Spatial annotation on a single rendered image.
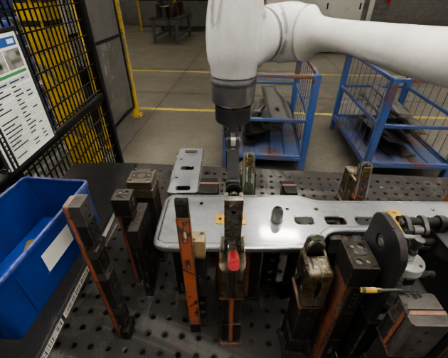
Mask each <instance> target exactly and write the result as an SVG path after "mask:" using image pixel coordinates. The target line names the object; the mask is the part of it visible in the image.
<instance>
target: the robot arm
mask: <svg viewBox="0 0 448 358"><path fill-rule="evenodd" d="M206 52H207V58H208V63H209V65H210V73H211V77H210V80H211V92H212V102H213V103H214V104H215V119H216V121H217V122H218V123H219V124H221V125H224V128H223V129H224V132H223V135H224V139H225V150H226V171H227V177H226V178H225V179H223V182H225V192H226V187H227V185H228V184H230V183H237V184H239V183H240V178H239V150H240V139H241V138H242V131H241V126H242V125H245V124H247V123H248V122H249V121H250V111H251V104H252V103H253V102H255V101H254V94H255V85H256V80H257V78H256V74H257V68H258V67H260V66H261V65H262V64H264V63H266V62H277V63H288V62H300V61H308V60H309V59H310V58H311V57H312V56H313V55H314V54H315V53H320V52H332V53H342V54H346V55H350V56H352V57H355V58H358V59H360V60H363V61H366V62H367V63H371V64H374V65H377V66H379V67H382V68H385V69H386V70H390V71H392V72H396V73H398V74H400V75H404V76H406V77H410V78H413V79H416V80H419V81H423V82H427V83H430V84H434V85H438V86H441V87H446V88H448V26H426V25H415V24H404V23H384V22H374V21H356V20H348V19H340V18H331V17H327V16H324V15H322V14H321V11H320V9H319V7H318V6H317V5H315V4H305V3H302V2H300V1H285V2H280V3H274V4H267V5H264V0H208V7H207V14H206Z"/></svg>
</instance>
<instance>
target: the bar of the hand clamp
mask: <svg viewBox="0 0 448 358"><path fill-rule="evenodd" d="M240 191H241V189H240V185H238V184H237V183H230V184H228V185H227V187H226V192H225V193H224V251H228V240H237V251H240V242H241V232H242V213H243V203H244V197H243V192H240ZM228 194H229V196H228ZM238 194H239V196H238Z"/></svg>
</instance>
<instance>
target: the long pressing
mask: <svg viewBox="0 0 448 358"><path fill-rule="evenodd" d="M175 197H184V198H188V202H189V210H190V215H191V226H192V232H206V248H207V249H206V252H219V250H220V236H224V224H216V223H215V221H216V215H217V214H224V195H172V196H170V197H168V198H167V199H166V200H165V201H164V205H163V207H162V211H161V215H160V218H159V222H158V224H157V228H156V232H155V235H154V240H153V242H154V246H155V247H156V248H157V249H158V250H160V251H178V252H180V249H179V243H178V234H177V228H176V213H175V207H174V198H175ZM243 197H244V203H243V213H242V214H243V215H246V224H245V225H243V224H242V232H241V236H244V237H245V252H262V253H300V251H301V248H302V247H303V245H304V243H305V241H306V238H307V237H308V236H309V235H311V234H322V235H323V236H324V240H325V241H326V240H327V239H328V238H329V237H331V236H333V235H364V234H365V232H366V230H367V229H368V227H369V225H360V224H358V223H357V222H356V220H355V218H373V215H374V214H375V213H376V212H386V210H399V211H400V212H401V214H402V215H407V216H408V217H416V216H418V215H424V216H425V217H434V216H435V215H444V216H446V217H448V202H430V201H326V200H313V199H309V198H306V197H301V196H298V195H243ZM201 202H202V203H203V204H202V205H201V204H200V203H201ZM277 205H279V206H280V207H282V209H283V212H284V214H283V218H282V223H281V224H274V223H272V222H271V220H270V219H271V215H272V209H273V208H274V207H275V206H277ZM286 208H288V210H286ZM315 208H316V209H318V210H315ZM432 210H434V211H432ZM296 217H309V218H312V220H313V224H297V223H296V222H295V218H296ZM325 218H343V219H344V220H345V222H346V224H327V223H326V221H325Z"/></svg>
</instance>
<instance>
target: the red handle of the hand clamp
mask: <svg viewBox="0 0 448 358"><path fill-rule="evenodd" d="M228 245H229V253H228V268H229V269H230V270H231V271H237V270H238V269H239V268H240V257H239V253H238V251H237V246H236V245H237V240H228Z"/></svg>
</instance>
